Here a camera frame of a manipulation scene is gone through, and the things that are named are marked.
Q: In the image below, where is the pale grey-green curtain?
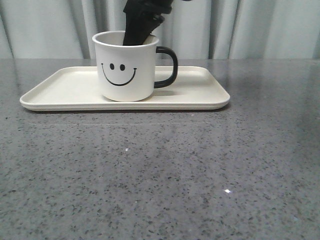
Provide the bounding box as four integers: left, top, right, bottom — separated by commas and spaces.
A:
0, 0, 320, 59

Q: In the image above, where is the cream rectangular plastic tray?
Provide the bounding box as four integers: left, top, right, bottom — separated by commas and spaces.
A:
20, 66, 231, 112

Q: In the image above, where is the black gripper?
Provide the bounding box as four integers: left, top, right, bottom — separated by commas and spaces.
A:
123, 0, 173, 46

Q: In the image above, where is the white smiley mug black handle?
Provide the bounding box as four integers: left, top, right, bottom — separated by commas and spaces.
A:
92, 31, 178, 102

